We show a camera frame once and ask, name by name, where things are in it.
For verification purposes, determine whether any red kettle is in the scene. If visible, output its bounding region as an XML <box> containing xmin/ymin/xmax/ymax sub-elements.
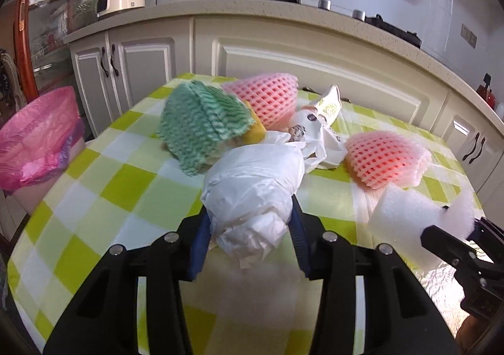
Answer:
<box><xmin>477</xmin><ymin>73</ymin><xmax>498</xmax><ymax>108</ymax></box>

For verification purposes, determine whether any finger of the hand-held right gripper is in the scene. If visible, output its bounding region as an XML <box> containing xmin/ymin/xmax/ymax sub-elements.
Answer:
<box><xmin>420</xmin><ymin>224</ymin><xmax>475</xmax><ymax>266</ymax></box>
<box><xmin>443</xmin><ymin>205</ymin><xmax>504</xmax><ymax>261</ymax></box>

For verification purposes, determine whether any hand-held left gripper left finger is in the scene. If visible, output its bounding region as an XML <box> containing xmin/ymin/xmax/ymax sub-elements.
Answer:
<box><xmin>43</xmin><ymin>210</ymin><xmax>215</xmax><ymax>355</ymax></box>

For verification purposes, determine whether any printed white plastic bag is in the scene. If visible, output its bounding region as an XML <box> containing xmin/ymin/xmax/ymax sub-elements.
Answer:
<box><xmin>268</xmin><ymin>109</ymin><xmax>349</xmax><ymax>173</ymax></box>

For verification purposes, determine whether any dark patterned cloth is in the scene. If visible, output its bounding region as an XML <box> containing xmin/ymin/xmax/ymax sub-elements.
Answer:
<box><xmin>0</xmin><ymin>48</ymin><xmax>19</xmax><ymax>108</ymax></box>

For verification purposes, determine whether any small pink foam fruit net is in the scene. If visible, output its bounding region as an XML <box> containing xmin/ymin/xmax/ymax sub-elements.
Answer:
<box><xmin>345</xmin><ymin>131</ymin><xmax>433</xmax><ymax>189</ymax></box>

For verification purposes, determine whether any white kitchen cabinet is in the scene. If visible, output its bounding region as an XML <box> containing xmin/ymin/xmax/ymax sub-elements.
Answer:
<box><xmin>63</xmin><ymin>0</ymin><xmax>504</xmax><ymax>198</ymax></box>

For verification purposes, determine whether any white foam sheet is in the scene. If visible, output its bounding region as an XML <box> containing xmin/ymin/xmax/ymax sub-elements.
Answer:
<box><xmin>366</xmin><ymin>183</ymin><xmax>479</xmax><ymax>274</ymax></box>

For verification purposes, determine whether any pink trash bag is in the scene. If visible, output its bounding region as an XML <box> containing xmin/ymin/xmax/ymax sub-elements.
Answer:
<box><xmin>0</xmin><ymin>86</ymin><xmax>86</xmax><ymax>193</ymax></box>

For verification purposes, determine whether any wooden framed glass door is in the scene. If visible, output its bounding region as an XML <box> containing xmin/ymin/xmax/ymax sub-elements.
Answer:
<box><xmin>13</xmin><ymin>0</ymin><xmax>143</xmax><ymax>104</ymax></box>

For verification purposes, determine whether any green checked tablecloth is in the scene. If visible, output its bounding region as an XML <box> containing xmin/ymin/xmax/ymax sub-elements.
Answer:
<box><xmin>7</xmin><ymin>72</ymin><xmax>500</xmax><ymax>355</ymax></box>

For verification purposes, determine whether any white trash bin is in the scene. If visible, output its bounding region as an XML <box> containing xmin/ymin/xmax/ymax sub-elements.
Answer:
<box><xmin>15</xmin><ymin>141</ymin><xmax>86</xmax><ymax>215</ymax></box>

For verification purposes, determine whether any green striped cloth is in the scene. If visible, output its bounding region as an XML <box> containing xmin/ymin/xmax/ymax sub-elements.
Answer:
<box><xmin>157</xmin><ymin>80</ymin><xmax>257</xmax><ymax>177</ymax></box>

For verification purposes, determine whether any yellow sponge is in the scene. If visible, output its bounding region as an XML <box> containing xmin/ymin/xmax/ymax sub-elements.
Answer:
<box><xmin>238</xmin><ymin>100</ymin><xmax>269</xmax><ymax>144</ymax></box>

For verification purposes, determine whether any large pink foam fruit net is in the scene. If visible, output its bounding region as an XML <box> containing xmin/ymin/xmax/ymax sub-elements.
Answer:
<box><xmin>220</xmin><ymin>72</ymin><xmax>299</xmax><ymax>132</ymax></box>

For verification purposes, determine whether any small wall socket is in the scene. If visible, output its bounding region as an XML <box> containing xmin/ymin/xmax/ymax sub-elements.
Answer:
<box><xmin>460</xmin><ymin>23</ymin><xmax>478</xmax><ymax>48</ymax></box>

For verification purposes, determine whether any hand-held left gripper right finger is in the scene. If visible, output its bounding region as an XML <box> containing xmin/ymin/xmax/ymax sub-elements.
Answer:
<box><xmin>289</xmin><ymin>195</ymin><xmax>461</xmax><ymax>355</ymax></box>

